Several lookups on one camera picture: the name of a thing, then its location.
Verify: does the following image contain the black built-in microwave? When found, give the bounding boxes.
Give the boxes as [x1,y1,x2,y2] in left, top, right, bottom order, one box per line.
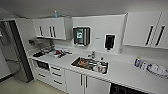
[34,59,51,72]

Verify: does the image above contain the steel paper towel dispenser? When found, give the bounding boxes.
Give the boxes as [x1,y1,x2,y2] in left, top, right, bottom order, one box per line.
[72,26,92,48]

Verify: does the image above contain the orange bowl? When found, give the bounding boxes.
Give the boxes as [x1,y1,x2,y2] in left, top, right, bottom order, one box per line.
[77,58,90,67]

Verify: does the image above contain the stainless steel sink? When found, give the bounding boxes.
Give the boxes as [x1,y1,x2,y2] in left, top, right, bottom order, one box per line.
[70,56,110,76]

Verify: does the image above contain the white mug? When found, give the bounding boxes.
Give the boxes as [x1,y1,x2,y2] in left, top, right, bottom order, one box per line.
[94,62,106,74]

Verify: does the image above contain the dish rack with dishes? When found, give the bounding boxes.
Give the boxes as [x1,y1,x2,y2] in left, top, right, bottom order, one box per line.
[42,47,73,60]

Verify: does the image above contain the light blue spray bottle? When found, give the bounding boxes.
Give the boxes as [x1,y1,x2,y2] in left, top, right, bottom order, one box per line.
[53,10,60,19]

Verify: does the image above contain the chrome sink faucet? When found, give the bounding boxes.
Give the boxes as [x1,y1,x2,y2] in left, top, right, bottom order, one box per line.
[87,50,97,61]

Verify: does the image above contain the black coffee machine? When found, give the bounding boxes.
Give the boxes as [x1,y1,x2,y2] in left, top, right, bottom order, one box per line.
[28,37,45,58]

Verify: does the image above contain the white cloth towel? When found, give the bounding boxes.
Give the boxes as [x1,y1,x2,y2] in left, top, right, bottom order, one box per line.
[146,63,168,80]

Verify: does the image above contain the white three-door wall cabinet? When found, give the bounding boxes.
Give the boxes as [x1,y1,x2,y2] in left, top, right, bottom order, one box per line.
[31,16,74,41]

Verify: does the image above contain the white drawer unit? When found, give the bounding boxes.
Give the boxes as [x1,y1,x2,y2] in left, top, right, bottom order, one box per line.
[48,63,68,92]

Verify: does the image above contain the blue dish soap bottle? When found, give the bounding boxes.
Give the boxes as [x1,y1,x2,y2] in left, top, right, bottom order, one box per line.
[134,56,142,68]

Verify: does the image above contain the stainless steel refrigerator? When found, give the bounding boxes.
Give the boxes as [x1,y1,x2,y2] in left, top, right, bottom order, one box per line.
[0,19,35,83]

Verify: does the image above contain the black soap dispenser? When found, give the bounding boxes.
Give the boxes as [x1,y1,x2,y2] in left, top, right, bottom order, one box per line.
[104,33,117,52]

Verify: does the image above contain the white two-door base cabinet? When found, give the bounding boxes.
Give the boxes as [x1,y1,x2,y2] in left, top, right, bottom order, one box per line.
[64,68,112,94]

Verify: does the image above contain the white wall cabinet black handles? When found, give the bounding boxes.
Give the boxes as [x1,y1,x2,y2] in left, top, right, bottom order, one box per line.
[121,10,168,51]

